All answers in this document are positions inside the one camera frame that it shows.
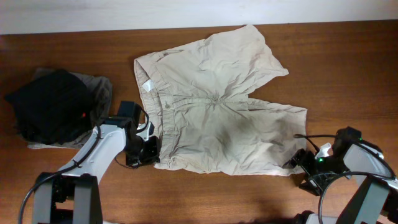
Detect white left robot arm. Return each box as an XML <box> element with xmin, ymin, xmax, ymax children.
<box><xmin>29</xmin><ymin>101</ymin><xmax>160</xmax><ymax>223</ymax></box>

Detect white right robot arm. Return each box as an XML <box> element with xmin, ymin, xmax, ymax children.
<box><xmin>284</xmin><ymin>126</ymin><xmax>397</xmax><ymax>223</ymax></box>

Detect beige shorts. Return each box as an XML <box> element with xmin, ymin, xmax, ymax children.
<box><xmin>134</xmin><ymin>25</ymin><xmax>307</xmax><ymax>176</ymax></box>

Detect black folded garment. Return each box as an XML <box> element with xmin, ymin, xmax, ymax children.
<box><xmin>4</xmin><ymin>70</ymin><xmax>93</xmax><ymax>144</ymax></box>

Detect grey folded garment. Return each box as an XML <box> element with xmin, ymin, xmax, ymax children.
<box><xmin>27</xmin><ymin>72</ymin><xmax>113</xmax><ymax>149</ymax></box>

